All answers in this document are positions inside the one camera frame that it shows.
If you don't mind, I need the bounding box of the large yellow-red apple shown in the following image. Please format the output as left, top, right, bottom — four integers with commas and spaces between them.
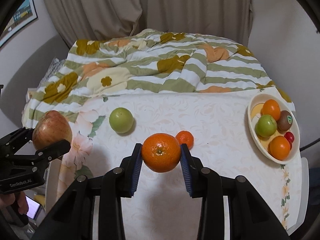
32, 110, 73, 150

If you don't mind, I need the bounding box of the small mandarin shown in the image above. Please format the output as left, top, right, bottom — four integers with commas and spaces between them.
268, 135, 290, 160
175, 131, 194, 150

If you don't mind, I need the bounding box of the small red cherry tomato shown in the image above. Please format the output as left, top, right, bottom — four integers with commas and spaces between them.
284, 132, 295, 143

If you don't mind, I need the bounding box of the small green apple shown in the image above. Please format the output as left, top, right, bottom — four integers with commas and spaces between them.
109, 107, 134, 134

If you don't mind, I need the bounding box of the brown kiwi with sticker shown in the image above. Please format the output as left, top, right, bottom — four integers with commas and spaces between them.
277, 110, 293, 132

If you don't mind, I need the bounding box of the large orange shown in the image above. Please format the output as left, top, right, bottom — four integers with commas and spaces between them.
141, 133, 181, 173
261, 99, 281, 121

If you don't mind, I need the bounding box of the person left hand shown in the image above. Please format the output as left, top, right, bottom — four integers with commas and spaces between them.
0, 192, 29, 215

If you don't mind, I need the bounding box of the glowing screen device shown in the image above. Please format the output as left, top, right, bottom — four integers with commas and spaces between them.
26, 196, 42, 220

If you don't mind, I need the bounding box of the grey sofa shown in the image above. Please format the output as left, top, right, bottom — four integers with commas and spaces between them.
1, 35, 69, 131

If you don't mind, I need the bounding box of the floral white tablecloth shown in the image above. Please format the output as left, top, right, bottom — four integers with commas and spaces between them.
62, 90, 302, 239

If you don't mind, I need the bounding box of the cream oval plate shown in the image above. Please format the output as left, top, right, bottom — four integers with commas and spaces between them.
247, 93, 300, 165

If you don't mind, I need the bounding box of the striped floral quilt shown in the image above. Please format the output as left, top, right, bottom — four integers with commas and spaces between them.
22, 28, 293, 131

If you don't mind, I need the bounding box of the beige curtain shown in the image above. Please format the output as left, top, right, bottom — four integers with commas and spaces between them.
44, 0, 252, 45

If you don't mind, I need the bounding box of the framed wall picture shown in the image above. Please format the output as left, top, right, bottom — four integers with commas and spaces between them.
1, 0, 37, 46

